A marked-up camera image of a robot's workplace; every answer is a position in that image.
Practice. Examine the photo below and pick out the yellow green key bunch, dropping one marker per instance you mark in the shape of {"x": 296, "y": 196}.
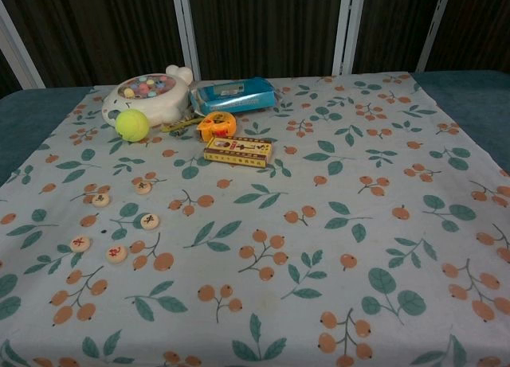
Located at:
{"x": 179, "y": 125}

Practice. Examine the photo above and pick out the orange tape measure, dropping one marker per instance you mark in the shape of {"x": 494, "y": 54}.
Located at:
{"x": 218, "y": 126}

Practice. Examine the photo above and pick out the wooden black-character chess piece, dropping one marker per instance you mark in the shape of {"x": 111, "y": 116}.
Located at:
{"x": 100, "y": 200}
{"x": 151, "y": 222}
{"x": 142, "y": 186}

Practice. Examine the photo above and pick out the floral leaf fruit tablecloth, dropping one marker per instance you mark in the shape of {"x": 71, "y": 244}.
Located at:
{"x": 279, "y": 208}

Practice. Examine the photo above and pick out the blue cardboard box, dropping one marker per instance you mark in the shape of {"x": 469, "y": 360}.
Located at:
{"x": 239, "y": 98}

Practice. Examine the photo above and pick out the teal padded table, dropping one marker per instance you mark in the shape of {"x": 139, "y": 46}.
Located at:
{"x": 24, "y": 116}

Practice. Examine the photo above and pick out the yellow red chess box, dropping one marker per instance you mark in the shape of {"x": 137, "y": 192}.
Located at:
{"x": 239, "y": 152}

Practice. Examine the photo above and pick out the wooden red-character chess piece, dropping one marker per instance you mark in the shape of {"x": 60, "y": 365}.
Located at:
{"x": 116, "y": 254}
{"x": 79, "y": 244}

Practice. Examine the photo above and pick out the white fishing game toy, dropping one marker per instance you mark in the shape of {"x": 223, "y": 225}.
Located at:
{"x": 159, "y": 100}

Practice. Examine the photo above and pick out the yellow tennis ball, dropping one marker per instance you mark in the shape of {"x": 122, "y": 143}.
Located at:
{"x": 132, "y": 125}

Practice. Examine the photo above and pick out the dark ribbed partition panel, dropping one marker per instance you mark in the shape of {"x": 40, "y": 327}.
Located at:
{"x": 99, "y": 28}
{"x": 478, "y": 24}
{"x": 394, "y": 24}
{"x": 263, "y": 28}

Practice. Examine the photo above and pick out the white partition frame post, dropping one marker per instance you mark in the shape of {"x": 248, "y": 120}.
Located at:
{"x": 346, "y": 28}
{"x": 434, "y": 28}
{"x": 187, "y": 32}
{"x": 20, "y": 52}

